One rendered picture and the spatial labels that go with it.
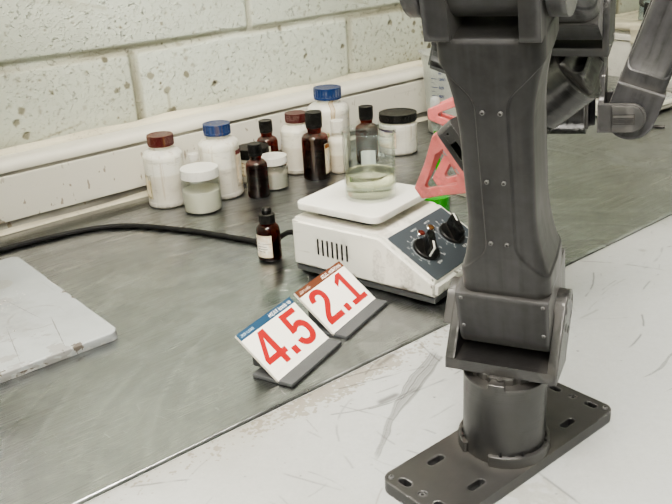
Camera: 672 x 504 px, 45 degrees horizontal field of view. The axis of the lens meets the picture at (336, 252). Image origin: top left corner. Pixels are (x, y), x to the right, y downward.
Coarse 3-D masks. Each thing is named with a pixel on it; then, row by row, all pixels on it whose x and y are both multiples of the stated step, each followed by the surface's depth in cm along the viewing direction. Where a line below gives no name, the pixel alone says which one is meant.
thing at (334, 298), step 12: (336, 276) 89; (348, 276) 90; (324, 288) 86; (336, 288) 87; (348, 288) 89; (360, 288) 90; (312, 300) 84; (324, 300) 85; (336, 300) 86; (348, 300) 87; (360, 300) 88; (324, 312) 84; (336, 312) 85; (348, 312) 86
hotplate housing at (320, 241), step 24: (312, 216) 96; (408, 216) 94; (312, 240) 96; (336, 240) 93; (360, 240) 91; (384, 240) 90; (312, 264) 97; (360, 264) 92; (384, 264) 90; (408, 264) 88; (384, 288) 92; (408, 288) 89; (432, 288) 87
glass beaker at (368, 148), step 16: (352, 128) 96; (368, 128) 96; (384, 128) 96; (352, 144) 92; (368, 144) 91; (384, 144) 92; (352, 160) 93; (368, 160) 92; (384, 160) 92; (352, 176) 93; (368, 176) 93; (384, 176) 93; (352, 192) 94; (368, 192) 93; (384, 192) 94
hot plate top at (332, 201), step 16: (320, 192) 99; (336, 192) 98; (400, 192) 97; (416, 192) 97; (304, 208) 95; (320, 208) 94; (336, 208) 93; (352, 208) 93; (368, 208) 92; (384, 208) 92; (400, 208) 93
